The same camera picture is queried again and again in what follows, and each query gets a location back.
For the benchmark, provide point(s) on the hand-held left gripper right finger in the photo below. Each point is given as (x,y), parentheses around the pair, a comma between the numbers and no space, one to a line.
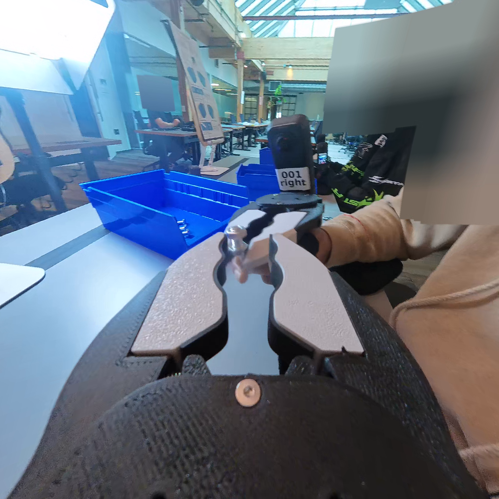
(313,308)

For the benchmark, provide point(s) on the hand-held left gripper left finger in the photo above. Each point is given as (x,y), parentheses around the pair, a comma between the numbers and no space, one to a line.
(185,308)

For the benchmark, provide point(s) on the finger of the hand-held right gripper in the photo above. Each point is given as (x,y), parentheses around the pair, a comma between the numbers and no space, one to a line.
(284,224)
(253,221)

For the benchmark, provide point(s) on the silver bolt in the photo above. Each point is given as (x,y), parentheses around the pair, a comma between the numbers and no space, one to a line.
(234,240)

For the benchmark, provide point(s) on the cluster of bolts with nuts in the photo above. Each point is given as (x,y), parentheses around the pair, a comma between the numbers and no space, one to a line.
(182,228)

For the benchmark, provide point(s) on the blue plastic bin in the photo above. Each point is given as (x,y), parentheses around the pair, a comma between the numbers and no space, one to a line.
(266,157)
(125,210)
(257,183)

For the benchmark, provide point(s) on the white tablet stand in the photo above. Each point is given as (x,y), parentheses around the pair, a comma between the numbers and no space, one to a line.
(15,282)

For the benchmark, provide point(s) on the person's right forearm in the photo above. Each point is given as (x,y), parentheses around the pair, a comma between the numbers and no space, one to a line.
(382,234)

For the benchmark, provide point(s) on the person's right hand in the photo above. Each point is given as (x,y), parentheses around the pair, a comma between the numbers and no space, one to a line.
(238,273)

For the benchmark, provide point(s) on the black chair armrest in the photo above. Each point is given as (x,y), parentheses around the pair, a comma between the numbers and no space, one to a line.
(370,277)

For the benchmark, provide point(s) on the cardboard sign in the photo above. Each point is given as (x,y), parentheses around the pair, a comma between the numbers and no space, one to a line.
(199,86)

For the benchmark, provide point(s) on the wooden desk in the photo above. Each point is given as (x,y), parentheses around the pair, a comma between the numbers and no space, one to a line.
(168,132)
(70,144)

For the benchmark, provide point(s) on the person's beige hoodie torso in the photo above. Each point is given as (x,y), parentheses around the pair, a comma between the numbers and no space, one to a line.
(460,351)

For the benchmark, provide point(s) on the studio softbox light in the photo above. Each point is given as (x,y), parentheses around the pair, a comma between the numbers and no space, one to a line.
(47,39)

